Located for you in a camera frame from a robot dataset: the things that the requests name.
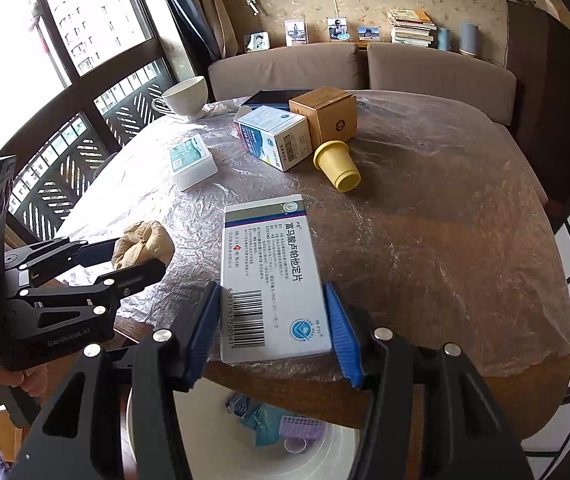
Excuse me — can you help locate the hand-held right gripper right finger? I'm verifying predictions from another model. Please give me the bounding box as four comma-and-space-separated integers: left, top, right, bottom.
322, 281, 536, 480

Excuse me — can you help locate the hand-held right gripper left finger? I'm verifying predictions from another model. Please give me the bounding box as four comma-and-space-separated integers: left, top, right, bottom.
8, 281, 222, 480

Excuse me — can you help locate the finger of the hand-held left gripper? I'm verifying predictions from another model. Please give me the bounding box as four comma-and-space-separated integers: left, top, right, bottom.
4, 238, 118, 285
12, 259, 167, 334

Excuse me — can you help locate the beige paper ball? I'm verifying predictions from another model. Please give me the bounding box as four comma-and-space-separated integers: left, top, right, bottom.
112, 221, 176, 271

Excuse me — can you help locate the white medicine box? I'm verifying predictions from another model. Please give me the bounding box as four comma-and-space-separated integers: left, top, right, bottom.
220, 194, 335, 365

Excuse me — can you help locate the white round bin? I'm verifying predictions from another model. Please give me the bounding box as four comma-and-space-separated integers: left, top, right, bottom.
126, 377, 361, 480

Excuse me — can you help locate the person's left hand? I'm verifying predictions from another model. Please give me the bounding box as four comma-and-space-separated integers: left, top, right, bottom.
0, 361, 49, 397

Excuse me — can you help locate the purple grid plastic item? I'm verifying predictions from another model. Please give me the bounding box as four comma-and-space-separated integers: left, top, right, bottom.
279, 415, 327, 453

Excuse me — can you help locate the teal crumpled packet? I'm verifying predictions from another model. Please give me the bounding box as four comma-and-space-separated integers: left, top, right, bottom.
225, 392, 286, 448

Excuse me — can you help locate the white box teal label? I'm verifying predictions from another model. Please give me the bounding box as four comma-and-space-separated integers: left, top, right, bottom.
169, 134, 219, 192

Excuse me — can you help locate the dark framed window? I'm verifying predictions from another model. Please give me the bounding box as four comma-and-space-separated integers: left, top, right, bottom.
0, 0, 191, 241

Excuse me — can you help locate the clear plastic table cover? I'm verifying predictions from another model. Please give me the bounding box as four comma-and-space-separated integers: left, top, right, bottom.
58, 89, 570, 381

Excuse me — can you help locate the yellow plastic cup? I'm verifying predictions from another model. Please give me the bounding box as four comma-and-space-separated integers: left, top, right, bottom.
313, 140, 362, 193

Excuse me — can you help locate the white embossed footed cup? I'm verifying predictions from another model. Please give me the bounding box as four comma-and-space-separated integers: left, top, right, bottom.
152, 76, 209, 122

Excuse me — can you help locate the blue white carton box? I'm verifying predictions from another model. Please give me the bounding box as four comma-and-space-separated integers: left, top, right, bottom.
234, 105, 314, 173

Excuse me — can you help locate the brown cardboard box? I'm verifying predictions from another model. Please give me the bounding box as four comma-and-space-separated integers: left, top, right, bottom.
288, 87, 358, 145

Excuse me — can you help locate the blue tablet device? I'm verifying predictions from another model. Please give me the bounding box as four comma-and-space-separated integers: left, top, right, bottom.
240, 89, 306, 111

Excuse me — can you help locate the brown sofa back cushion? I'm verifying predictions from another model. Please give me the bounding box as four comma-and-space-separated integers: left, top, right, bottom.
208, 42, 368, 103
367, 42, 517, 128

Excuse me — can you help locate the dark curtain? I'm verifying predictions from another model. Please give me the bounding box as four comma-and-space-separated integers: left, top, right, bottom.
152, 0, 226, 68

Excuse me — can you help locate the dark wooden cabinet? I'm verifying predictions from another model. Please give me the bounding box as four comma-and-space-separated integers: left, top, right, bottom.
505, 0, 570, 221

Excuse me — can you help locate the stack of books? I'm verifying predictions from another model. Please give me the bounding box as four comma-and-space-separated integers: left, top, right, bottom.
387, 8, 438, 48

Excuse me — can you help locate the grey cylindrical speaker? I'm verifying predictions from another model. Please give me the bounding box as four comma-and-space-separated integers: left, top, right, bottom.
460, 21, 480, 56

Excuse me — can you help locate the wide child photo frame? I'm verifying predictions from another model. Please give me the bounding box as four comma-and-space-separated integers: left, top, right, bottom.
243, 31, 271, 54

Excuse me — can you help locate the upright standing-figure photo frame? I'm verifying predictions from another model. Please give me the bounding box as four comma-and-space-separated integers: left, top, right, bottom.
285, 18, 309, 46

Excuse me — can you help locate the upright sunglasses portrait photo frame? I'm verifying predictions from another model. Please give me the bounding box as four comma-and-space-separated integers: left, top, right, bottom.
327, 17, 352, 42

